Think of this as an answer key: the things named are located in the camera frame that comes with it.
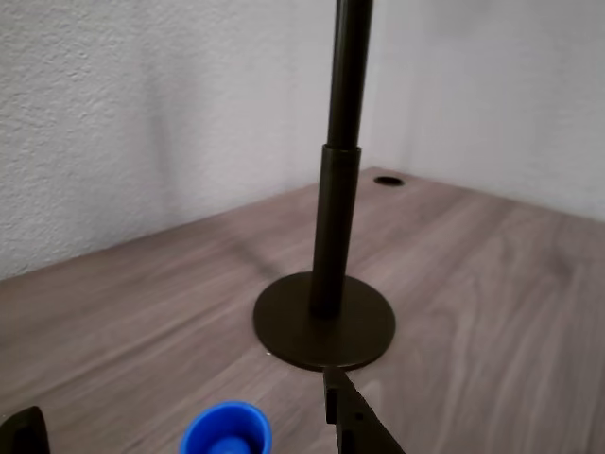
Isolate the black round base stand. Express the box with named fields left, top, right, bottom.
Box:
left=252, top=0, right=396, bottom=372

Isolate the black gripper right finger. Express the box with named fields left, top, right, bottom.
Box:
left=323, top=368, right=404, bottom=454

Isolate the black pen with blue cap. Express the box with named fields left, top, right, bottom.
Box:
left=181, top=400, right=274, bottom=454

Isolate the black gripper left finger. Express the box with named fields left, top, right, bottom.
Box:
left=0, top=405, right=51, bottom=454

